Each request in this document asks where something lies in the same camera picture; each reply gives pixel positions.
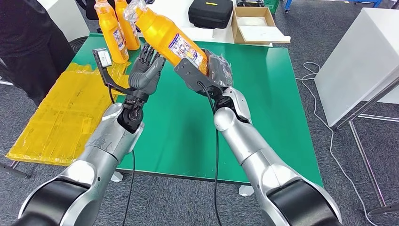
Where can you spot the black carrying case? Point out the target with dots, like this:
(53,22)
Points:
(210,14)

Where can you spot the white panel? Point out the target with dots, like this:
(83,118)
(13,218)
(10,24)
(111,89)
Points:
(68,18)

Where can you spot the blue metal rack frame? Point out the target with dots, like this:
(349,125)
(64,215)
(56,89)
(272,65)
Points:
(288,5)

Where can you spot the orange labelled plastic bottle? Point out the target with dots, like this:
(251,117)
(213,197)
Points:
(109,34)
(127,37)
(159,34)

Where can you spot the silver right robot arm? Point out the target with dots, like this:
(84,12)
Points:
(249,149)

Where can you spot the black office chair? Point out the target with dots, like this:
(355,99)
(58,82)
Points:
(88,11)

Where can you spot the white floor bar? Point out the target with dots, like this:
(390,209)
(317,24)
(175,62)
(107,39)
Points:
(6,83)

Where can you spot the white table foot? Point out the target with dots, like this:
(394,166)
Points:
(246,191)
(117,177)

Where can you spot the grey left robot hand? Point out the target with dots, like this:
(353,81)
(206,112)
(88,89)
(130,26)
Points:
(143,76)

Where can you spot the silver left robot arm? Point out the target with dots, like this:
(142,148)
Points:
(103,146)

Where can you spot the grey metal stand frame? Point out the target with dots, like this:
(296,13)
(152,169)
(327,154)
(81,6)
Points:
(367,104)

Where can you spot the white foam insert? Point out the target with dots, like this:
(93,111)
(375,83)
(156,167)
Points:
(265,33)

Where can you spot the yellow plastic sheet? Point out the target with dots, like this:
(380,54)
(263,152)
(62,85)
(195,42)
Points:
(62,118)

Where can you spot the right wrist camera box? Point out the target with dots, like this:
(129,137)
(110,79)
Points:
(190,75)

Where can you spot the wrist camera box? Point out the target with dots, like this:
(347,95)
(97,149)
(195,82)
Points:
(190,75)
(103,57)

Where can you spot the brown cardboard box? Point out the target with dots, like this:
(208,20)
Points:
(252,12)

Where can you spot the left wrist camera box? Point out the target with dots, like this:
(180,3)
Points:
(103,57)

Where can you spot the green plastic crate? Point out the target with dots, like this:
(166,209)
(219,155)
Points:
(271,5)

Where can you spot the dark metal bar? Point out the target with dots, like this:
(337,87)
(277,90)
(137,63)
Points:
(14,171)

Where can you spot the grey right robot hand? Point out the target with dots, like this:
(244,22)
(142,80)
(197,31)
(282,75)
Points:
(221,71)

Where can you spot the white cabinet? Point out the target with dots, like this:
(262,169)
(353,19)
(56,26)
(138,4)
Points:
(358,62)

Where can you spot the white table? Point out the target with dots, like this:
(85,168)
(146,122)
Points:
(174,28)

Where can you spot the black round floor base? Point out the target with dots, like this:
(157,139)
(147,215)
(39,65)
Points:
(78,44)

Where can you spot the person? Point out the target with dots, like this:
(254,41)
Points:
(28,46)

